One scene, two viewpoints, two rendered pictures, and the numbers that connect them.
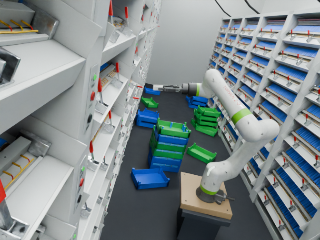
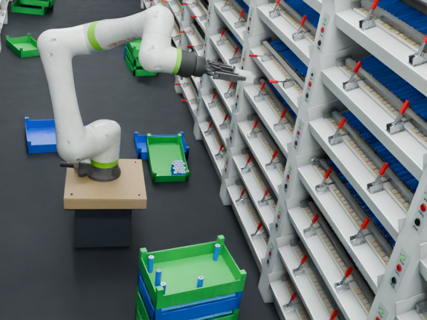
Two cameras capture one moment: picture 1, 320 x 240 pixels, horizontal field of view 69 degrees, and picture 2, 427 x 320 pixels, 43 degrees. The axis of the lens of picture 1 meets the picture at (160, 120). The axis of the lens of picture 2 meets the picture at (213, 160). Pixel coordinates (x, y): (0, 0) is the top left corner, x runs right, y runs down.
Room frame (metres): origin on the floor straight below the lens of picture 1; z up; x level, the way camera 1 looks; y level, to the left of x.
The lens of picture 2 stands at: (3.40, -0.43, 1.67)
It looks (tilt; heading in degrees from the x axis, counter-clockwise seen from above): 31 degrees down; 167
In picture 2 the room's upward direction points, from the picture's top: 8 degrees clockwise
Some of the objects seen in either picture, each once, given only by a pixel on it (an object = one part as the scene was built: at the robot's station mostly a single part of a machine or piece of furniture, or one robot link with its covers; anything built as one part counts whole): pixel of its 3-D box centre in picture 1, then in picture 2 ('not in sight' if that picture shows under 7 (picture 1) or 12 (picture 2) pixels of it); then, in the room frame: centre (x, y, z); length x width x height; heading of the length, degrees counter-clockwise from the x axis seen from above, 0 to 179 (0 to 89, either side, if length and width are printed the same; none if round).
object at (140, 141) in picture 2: not in sight; (161, 145); (0.58, -0.11, 0.04); 0.30 x 0.20 x 0.08; 95
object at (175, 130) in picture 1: (173, 127); (191, 269); (2.09, -0.14, 0.44); 0.30 x 0.20 x 0.08; 104
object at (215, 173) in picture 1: (214, 176); (102, 143); (1.34, -0.44, 0.48); 0.16 x 0.13 x 0.19; 130
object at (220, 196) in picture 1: (215, 194); (91, 166); (1.33, -0.49, 0.36); 0.26 x 0.15 x 0.06; 82
